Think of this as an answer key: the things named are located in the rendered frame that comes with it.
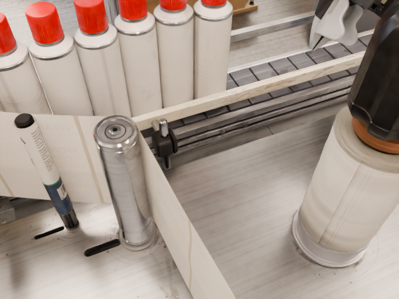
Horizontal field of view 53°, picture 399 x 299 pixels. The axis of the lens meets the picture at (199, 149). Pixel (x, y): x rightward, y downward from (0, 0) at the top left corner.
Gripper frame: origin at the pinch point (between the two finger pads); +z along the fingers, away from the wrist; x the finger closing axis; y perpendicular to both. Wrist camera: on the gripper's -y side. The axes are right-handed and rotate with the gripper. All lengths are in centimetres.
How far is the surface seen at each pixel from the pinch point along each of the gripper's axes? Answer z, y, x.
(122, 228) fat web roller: 20.1, 20.6, -32.9
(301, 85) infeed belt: 6.4, 4.0, -0.4
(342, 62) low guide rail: 0.3, 4.8, 3.4
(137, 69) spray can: 10.8, 2.5, -28.9
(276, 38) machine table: 7.2, -15.0, 8.4
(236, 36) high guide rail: 4.4, -2.6, -12.6
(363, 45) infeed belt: -1.9, -1.0, 14.0
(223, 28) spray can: 1.5, 3.5, -20.7
